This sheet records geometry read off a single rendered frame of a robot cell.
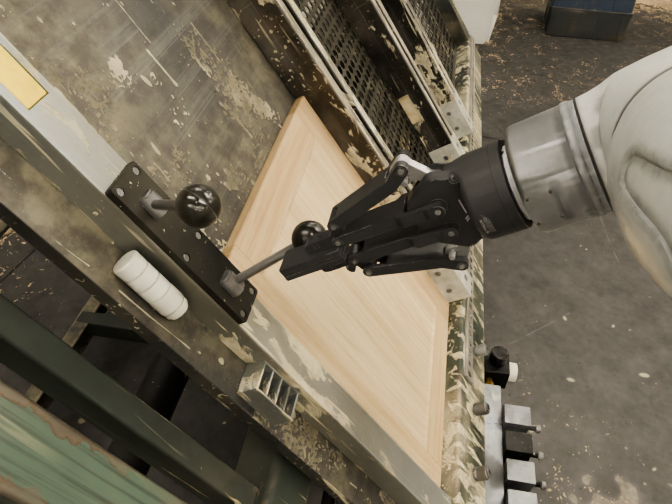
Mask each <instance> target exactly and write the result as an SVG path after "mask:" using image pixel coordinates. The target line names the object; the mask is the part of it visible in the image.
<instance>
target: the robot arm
mask: <svg viewBox="0 0 672 504"><path fill-rule="evenodd" d="M504 140H505V143H504V141H502V140H501V139H499V140H496V141H494V142H491V143H489V144H487V145H484V146H482V147H479V148H477V149H474V150H472V151H469V152H467V153H464V154H462V155H461V156H459V157H458V158H456V159H455V160H453V161H451V162H448V163H432V164H430V165H428V166H425V165H423V164H420V163H418V162H416V161H414V160H412V159H410V158H411V154H410V152H409V151H408V150H406V149H401V150H399V151H398V152H397V153H396V155H395V156H394V158H393V160H392V161H391V163H390V164H389V166H388V167H387V168H386V169H384V170H383V171H382V172H380V173H379V174H377V175H376V176H375V177H373V178H372V179H371V180H369V181H368V182H367V183H365V184H364V185H362V186H361V187H360V188H358V189H357V190H356V191H354V192H353V193H352V194H350V195H349V196H347V197H346V198H345V199H343V200H342V201H341V202H339V203H338V204H337V205H335V206H334V207H333V208H332V211H331V214H330V217H329V221H328V224H327V228H328V230H325V231H323V232H320V233H317V234H315V235H312V236H310V237H309V238H308V239H307V241H306V244H304V245H301V246H299V247H296V248H293V249H291V250H288V251H286V253H285V255H284V258H283V261H282V264H281V267H280V269H279V272H280V273H281V274H282V275H283V276H284V277H285V279H286V280H287V281H290V280H293V279H296V278H299V277H302V276H305V275H308V274H311V273H313V272H316V271H319V270H323V272H330V271H333V270H336V269H339V268H342V267H345V266H346V269H347V270H348V271H350V272H355V271H356V267H357V266H358V267H360V268H361V269H363V274H364V275H365V276H368V277H373V276H381V275H390V274H398V273H407V272H415V271H423V270H432V269H440V268H444V269H452V270H460V271H464V270H466V269H468V267H469V250H470V246H474V245H476V244H477V243H478V242H479V241H480V240H481V239H483V238H487V239H491V240H493V239H497V238H500V237H503V236H506V235H509V234H513V233H516V232H519V231H522V230H525V229H528V228H531V227H532V226H533V222H534V224H535V225H536V226H537V227H538V228H539V229H540V230H542V231H544V232H548V231H552V230H555V229H558V228H561V227H564V226H568V225H571V224H574V223H577V222H580V221H584V220H587V219H590V218H593V217H597V216H599V217H601V216H604V215H607V214H608V213H610V212H614V215H615V218H616V221H617V224H618V226H619V228H620V231H621V233H622V235H623V237H624V240H625V242H626V244H627V246H628V247H629V249H630V251H631V253H632V255H633V256H634V258H635V259H636V261H637V262H638V263H639V265H640V266H641V267H642V269H643V270H644V272H645V273H646V274H647V275H648V276H649V277H650V278H651V280H652V281H653V282H654V283H655V284H656V285H657V286H658V287H659V288H660V289H661V290H662V291H663V292H665V293H666V294H667V295H668V296H669V297H670V298H672V46H670V47H668V48H665V49H663V50H661V51H658V52H656V53H654V54H652V55H649V56H647V57H645V58H643V59H641V60H639V61H637V62H635V63H633V64H631V65H629V66H627V67H625V68H623V69H621V70H619V71H617V72H615V73H614V74H612V75H611V76H609V77H608V78H607V79H606V80H604V81H603V82H602V83H601V84H599V85H598V86H596V87H595V88H593V89H591V90H590V91H588V92H586V93H584V94H582V95H580V96H578V97H576V98H574V99H572V100H570V101H564V102H562V103H560V104H559V105H558V106H555V107H553V108H551V109H548V110H546V111H543V112H541V113H539V114H536V115H534V116H531V117H529V118H527V119H524V120H522V121H519V122H517V123H514V124H512V125H510V126H508V127H507V129H506V131H505V134H504ZM415 180H417V182H416V183H415V185H414V186H413V188H412V190H411V191H410V192H407V193H405V194H402V195H401V196H400V197H399V198H398V199H397V200H395V201H392V202H390V203H387V204H385V205H382V206H379V207H377V208H374V209H372V210H370V209H371V208H373V207H374V206H375V205H377V204H378V203H380V202H381V201H383V200H384V199H386V198H387V197H388V196H390V195H391V194H393V193H394V192H395V191H396V190H397V189H398V188H399V186H400V185H401V186H402V187H406V186H407V185H408V184H410V183H411V182H412V181H415ZM368 210H369V211H368ZM350 244H351V245H350ZM349 245H350V246H349ZM377 262H380V263H379V264H377Z"/></svg>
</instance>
